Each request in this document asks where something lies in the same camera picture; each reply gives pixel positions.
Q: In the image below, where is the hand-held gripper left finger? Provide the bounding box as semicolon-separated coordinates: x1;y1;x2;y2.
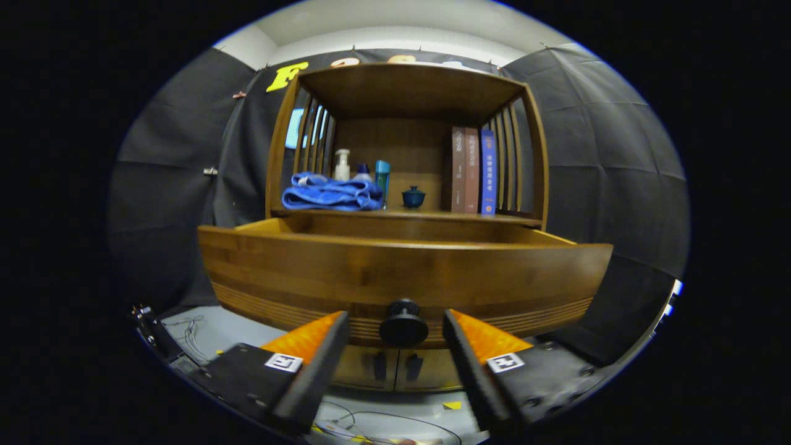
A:
188;311;351;435

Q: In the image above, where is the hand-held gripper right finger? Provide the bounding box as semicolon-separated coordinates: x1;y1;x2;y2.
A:
442;309;619;433

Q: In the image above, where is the wooden drawer with black knob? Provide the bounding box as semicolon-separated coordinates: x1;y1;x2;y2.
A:
198;216;614;348

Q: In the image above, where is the wooden cabinet door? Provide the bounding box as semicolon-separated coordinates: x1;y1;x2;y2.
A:
331;346;397;391
395;347;464;393

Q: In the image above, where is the wooden countertop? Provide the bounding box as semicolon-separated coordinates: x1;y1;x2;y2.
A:
272;207;543;226

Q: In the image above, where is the wooden cabinet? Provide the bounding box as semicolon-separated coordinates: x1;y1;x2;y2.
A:
266;62;551;393

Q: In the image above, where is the blue folded towel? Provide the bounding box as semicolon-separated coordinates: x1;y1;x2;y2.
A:
281;172;385;212

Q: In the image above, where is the blue book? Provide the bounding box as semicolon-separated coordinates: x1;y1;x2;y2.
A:
480;129;497;216

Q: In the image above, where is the reddish brown book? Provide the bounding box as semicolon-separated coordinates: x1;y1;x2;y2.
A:
465;127;481;214

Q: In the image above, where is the teal slim bottle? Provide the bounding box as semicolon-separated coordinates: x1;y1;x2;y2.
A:
374;160;391;208

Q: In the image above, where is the black backdrop cloth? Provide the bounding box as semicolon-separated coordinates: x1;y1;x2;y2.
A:
106;46;691;365

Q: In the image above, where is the thin black cable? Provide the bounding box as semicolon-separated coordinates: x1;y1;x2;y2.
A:
309;400;464;445

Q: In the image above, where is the thin white cable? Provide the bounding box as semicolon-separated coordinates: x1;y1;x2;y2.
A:
162;315;208;365

